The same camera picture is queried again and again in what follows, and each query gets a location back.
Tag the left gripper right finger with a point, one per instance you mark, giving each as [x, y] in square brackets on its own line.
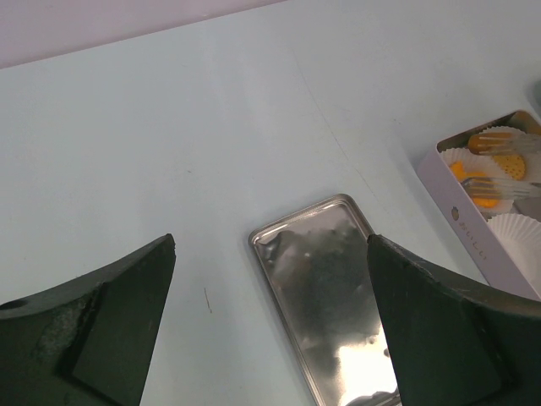
[453, 340]

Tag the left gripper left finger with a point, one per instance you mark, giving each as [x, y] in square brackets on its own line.
[88, 341]

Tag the orange pineapple cookie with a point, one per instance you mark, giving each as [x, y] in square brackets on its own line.
[462, 174]

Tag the round orange cookie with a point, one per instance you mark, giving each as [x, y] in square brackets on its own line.
[513, 165]

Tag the metal tongs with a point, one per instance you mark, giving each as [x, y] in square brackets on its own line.
[504, 188]

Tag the white paper cup front-left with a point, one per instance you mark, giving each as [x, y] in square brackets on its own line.
[519, 235]

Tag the silver tin lid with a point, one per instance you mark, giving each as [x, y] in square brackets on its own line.
[315, 265]

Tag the lavender cookie tin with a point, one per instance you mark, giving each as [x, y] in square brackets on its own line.
[467, 221]

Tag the white paper cup back-left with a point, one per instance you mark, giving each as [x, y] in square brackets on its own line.
[464, 164]

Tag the white paper cup back-right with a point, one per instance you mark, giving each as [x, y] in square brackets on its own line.
[530, 154]

